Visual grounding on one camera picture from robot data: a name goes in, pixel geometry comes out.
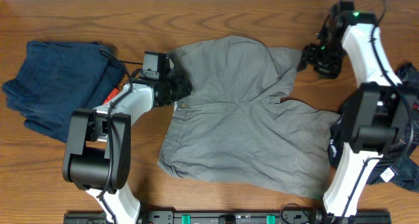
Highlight grey shorts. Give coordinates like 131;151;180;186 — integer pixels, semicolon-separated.
158;36;338;198

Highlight black patterned jersey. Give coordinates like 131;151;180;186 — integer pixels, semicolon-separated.
327;62;418;193

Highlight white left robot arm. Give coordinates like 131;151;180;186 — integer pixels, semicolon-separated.
62;75;192;223

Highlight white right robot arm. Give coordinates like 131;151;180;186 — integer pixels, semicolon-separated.
297;9;418;223

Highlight orange red garment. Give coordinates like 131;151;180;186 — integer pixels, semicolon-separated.
103;88;120;104

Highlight folded navy blue garment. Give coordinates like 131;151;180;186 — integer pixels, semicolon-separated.
2;41;124;142

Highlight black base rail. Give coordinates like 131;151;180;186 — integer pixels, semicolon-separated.
64;202;392;224

